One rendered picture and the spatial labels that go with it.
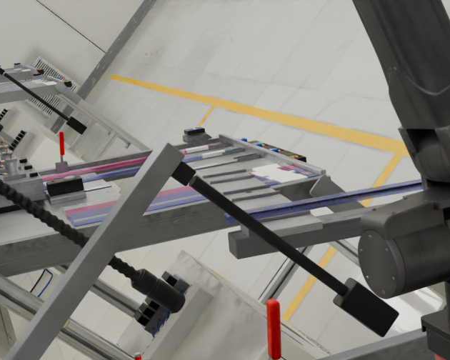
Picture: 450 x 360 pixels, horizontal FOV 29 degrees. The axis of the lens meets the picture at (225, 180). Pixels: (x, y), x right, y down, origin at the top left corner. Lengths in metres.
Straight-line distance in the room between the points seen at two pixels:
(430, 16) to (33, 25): 7.63
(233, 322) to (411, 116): 1.29
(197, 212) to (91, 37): 6.72
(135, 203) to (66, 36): 7.77
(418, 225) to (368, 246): 0.04
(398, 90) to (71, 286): 0.32
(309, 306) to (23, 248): 1.53
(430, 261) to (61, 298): 0.30
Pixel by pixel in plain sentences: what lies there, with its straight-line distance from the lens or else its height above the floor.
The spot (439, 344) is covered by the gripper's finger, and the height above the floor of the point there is 1.01.
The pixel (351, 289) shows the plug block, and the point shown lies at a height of 1.18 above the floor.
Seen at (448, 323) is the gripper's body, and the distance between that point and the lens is 0.78.
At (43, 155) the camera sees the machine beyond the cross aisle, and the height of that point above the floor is 0.57.
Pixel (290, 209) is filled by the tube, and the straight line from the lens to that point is 1.09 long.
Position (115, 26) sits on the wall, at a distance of 8.37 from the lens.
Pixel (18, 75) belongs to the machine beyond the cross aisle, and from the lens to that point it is 6.59.
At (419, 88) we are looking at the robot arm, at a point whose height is 1.19.
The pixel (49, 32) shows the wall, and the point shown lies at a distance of 8.27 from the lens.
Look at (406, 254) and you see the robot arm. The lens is 0.68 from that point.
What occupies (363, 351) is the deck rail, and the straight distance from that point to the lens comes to 0.96.
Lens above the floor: 1.50
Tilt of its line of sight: 21 degrees down
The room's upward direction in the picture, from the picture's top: 53 degrees counter-clockwise
